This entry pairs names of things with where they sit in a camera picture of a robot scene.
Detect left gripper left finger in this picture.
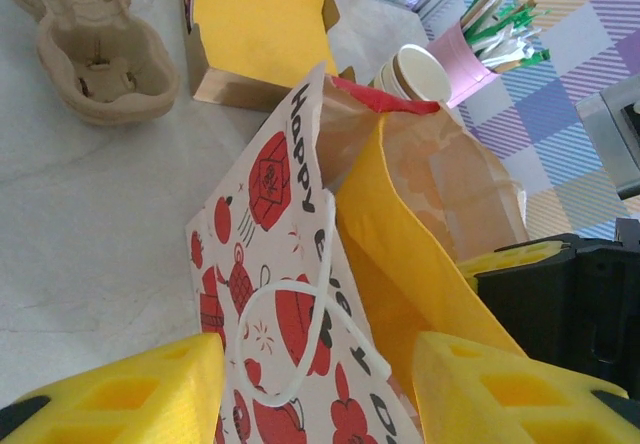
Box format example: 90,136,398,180
0,332,227,444

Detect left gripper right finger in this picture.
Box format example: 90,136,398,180
410,330,640,444

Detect yellow paper napkin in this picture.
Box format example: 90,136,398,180
335,113,531,400

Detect red white paper bag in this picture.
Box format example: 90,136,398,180
184,58,531,444

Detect white paper cup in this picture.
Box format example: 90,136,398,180
373,43,454,110

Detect pink cylindrical holder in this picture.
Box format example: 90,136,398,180
424,18,501,108

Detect green white wrapped straws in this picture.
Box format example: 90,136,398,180
459,0,554,75

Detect cardboard napkin box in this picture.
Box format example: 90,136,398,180
177,0,356,115

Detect brown plush toy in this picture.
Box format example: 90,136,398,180
0,0,181,126

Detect yellow napkin stack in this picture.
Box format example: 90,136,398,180
192,0,334,88

